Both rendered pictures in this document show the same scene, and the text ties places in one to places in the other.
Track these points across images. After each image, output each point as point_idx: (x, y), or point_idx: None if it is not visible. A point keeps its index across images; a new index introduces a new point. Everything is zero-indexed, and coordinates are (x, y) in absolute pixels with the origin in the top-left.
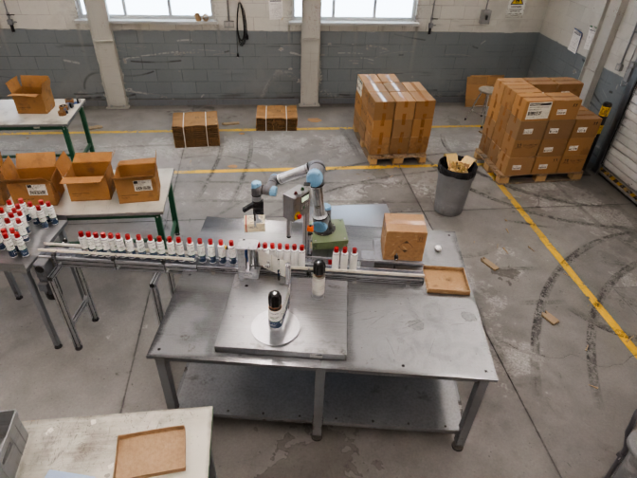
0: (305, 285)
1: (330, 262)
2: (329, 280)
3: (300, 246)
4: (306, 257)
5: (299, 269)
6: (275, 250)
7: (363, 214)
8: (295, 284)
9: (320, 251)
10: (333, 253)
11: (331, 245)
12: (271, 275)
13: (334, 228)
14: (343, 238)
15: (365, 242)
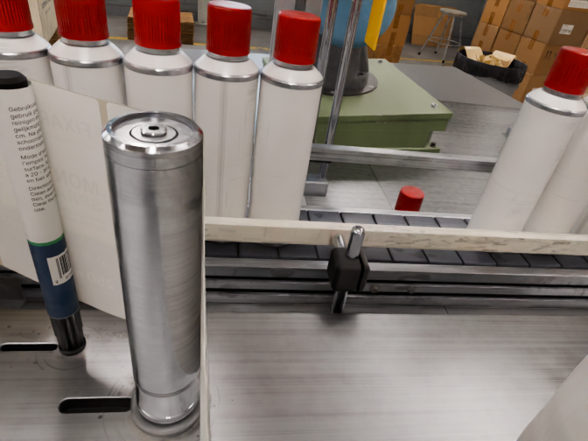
0: (356, 404)
1: (416, 202)
2: (514, 321)
3: (293, 15)
4: (311, 155)
5: (256, 246)
6: (37, 61)
7: (416, 79)
8: (246, 389)
9: (335, 162)
10: (545, 106)
11: (379, 134)
12: (34, 297)
13: (369, 77)
14: (429, 107)
15: (484, 138)
